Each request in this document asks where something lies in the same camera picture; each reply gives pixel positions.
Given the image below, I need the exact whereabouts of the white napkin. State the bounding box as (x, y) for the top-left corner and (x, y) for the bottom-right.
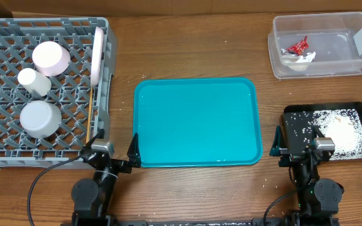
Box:
(282, 51), (316, 72)

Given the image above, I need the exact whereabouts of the grey bowl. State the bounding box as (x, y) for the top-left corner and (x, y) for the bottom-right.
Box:
(19, 100), (62, 139)

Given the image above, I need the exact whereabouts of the red foil snack wrapper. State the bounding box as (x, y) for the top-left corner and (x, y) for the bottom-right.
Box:
(282, 36), (309, 56)

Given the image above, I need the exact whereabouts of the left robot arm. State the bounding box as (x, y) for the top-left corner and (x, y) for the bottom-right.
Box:
(71, 129), (141, 225)

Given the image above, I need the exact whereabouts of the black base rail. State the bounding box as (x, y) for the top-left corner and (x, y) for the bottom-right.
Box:
(61, 218), (339, 226)

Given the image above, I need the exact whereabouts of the spilled rice pile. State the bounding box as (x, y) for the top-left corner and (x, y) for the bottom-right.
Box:
(286, 108), (362, 160)

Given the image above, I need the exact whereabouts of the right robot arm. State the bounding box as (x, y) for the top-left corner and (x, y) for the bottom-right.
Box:
(262, 126), (344, 226)

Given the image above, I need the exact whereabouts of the clear plastic container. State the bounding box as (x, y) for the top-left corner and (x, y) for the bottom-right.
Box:
(268, 12), (362, 79)

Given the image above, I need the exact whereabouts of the brown cardboard backdrop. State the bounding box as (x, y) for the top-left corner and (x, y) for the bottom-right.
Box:
(0, 0), (362, 17)

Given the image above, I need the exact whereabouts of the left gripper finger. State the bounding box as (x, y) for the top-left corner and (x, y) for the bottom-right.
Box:
(127, 133), (141, 168)
(82, 129), (105, 151)

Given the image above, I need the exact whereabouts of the black plastic tray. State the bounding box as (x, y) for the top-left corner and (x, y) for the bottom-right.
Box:
(283, 102), (362, 154)

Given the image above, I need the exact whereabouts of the teal plastic tray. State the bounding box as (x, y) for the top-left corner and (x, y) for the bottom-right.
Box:
(133, 77), (263, 168)

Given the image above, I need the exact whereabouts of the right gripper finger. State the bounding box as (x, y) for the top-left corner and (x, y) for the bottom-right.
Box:
(312, 125), (324, 138)
(270, 125), (287, 156)

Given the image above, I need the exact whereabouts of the large white plate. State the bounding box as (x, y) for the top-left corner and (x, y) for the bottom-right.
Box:
(90, 27), (104, 86)

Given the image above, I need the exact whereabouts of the grey dishwasher rack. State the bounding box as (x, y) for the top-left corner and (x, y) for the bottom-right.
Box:
(0, 17), (117, 169)

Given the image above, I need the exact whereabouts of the white paper cup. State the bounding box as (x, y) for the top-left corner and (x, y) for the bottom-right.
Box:
(17, 68), (52, 96)

